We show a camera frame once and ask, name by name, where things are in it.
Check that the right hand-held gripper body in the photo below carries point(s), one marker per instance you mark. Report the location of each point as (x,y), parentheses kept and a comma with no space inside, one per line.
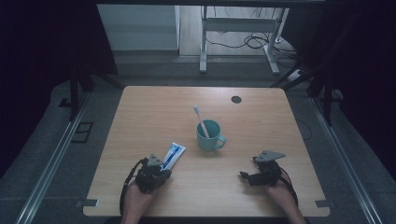
(269,171)

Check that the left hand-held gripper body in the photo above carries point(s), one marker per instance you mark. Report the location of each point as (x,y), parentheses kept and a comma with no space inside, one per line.
(149,177)

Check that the white and blue toothpaste tube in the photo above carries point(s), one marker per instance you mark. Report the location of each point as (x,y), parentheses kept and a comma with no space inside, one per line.
(173,154)

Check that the teal mug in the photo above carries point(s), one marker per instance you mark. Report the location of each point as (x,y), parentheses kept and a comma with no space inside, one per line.
(208,137)

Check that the pink toothbrush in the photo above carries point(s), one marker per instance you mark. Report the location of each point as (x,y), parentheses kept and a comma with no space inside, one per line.
(200,119)

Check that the person's right hand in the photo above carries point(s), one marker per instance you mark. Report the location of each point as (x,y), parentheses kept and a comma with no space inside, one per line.
(280,193)

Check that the person's left hand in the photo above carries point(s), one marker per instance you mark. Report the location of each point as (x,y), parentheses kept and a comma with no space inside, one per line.
(137,199)

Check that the grey tape strip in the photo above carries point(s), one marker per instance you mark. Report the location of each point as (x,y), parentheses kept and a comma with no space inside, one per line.
(88,203)
(323,203)

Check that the black table grommet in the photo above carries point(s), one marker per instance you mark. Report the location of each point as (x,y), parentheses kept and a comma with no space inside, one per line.
(236,99)

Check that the black metal stand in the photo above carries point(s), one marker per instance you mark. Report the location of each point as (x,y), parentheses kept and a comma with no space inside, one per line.
(74,93)
(327,102)

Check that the white power strip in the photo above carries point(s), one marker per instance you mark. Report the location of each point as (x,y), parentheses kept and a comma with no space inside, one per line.
(295,75)

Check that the dark curtain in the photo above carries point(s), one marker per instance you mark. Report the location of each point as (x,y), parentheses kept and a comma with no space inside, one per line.
(364,62)
(37,62)

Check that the white panel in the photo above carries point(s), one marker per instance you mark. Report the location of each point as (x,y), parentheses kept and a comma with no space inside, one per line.
(137,28)

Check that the aluminium floor rail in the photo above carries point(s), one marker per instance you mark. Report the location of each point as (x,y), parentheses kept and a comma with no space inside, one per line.
(49,165)
(342,161)

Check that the white desk frame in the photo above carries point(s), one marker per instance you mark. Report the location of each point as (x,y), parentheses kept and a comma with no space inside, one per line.
(204,37)

